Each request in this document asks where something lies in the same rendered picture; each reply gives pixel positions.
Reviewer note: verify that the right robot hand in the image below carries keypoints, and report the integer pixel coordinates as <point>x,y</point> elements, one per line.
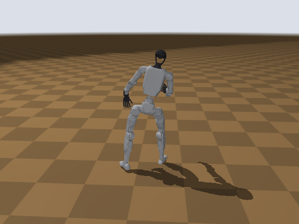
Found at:
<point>164,88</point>

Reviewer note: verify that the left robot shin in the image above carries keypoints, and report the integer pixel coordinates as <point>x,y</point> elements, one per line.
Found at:
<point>127,147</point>

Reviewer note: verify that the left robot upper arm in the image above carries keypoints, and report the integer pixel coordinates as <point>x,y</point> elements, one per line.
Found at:
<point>137,75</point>

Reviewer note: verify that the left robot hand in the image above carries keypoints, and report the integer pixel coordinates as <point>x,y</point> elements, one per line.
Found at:
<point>126,100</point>

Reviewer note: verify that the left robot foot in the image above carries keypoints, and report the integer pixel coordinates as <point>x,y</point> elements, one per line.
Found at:
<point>126,166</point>

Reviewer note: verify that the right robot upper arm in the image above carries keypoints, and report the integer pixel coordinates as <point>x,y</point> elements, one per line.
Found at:
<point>169,78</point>

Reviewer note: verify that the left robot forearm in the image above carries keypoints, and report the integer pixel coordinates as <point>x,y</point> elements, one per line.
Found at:
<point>127,88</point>

